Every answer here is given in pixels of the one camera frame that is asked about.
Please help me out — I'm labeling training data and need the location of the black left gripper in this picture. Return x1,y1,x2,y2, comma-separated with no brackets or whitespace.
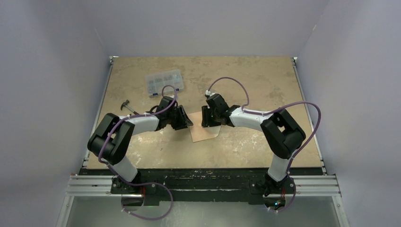
166,106,192,131

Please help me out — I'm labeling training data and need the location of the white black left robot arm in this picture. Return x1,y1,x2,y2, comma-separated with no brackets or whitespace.
87,96,193,193

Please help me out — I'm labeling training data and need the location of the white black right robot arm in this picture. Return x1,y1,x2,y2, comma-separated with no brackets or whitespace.
201,91,306,192

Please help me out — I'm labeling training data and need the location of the clear plastic organizer box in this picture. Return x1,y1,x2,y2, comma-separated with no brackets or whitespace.
145,69,184,97

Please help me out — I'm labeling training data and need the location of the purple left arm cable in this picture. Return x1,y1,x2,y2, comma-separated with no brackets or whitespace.
97,85,179,221

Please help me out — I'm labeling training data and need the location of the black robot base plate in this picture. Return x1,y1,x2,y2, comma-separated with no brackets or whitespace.
78,167,296,208

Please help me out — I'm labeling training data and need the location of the aluminium frame rail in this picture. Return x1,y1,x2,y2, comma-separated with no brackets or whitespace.
66,175,341,200

